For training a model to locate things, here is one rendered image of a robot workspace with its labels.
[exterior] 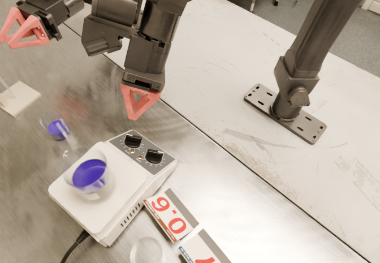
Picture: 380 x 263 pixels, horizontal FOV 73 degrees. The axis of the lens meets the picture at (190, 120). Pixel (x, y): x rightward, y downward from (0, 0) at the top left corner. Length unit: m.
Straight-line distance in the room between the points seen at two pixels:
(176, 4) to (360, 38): 2.55
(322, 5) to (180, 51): 0.43
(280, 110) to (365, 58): 2.05
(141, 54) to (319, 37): 0.29
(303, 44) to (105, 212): 0.43
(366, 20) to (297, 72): 2.62
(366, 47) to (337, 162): 2.17
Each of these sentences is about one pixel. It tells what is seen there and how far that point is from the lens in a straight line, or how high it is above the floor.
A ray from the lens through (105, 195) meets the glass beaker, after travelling 0.43.
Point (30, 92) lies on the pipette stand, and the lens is 0.75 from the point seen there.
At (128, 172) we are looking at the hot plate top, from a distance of 0.46.
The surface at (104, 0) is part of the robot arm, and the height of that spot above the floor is 1.21.
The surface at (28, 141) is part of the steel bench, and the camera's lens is 0.67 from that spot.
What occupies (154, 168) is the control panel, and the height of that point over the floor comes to 0.96.
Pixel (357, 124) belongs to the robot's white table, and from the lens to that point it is 0.74.
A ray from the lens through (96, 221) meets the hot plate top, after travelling 0.44.
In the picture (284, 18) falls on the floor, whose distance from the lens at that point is 2.74.
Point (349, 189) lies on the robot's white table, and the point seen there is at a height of 0.90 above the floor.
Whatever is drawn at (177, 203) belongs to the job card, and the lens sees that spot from 0.52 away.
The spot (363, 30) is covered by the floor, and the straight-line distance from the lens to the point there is 2.97.
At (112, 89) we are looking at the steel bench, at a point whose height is 0.90.
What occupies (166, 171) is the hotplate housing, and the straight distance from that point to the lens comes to 0.50.
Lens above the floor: 1.40
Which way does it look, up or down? 55 degrees down
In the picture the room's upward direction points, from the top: 3 degrees clockwise
